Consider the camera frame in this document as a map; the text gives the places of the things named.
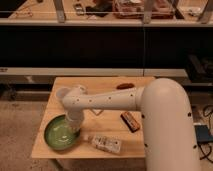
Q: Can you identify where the wooden shelf with clutter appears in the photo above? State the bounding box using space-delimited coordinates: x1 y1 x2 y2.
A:
0 0 213 27

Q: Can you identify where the white plastic bottle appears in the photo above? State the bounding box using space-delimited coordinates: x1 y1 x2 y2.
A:
83 135 122 154

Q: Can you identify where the blue box on floor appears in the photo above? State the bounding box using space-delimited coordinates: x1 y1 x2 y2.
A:
195 125 213 144

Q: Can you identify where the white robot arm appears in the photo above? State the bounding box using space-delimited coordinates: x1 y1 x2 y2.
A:
56 78 201 171

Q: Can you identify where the green ceramic bowl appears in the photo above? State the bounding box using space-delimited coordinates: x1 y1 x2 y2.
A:
44 115 80 150

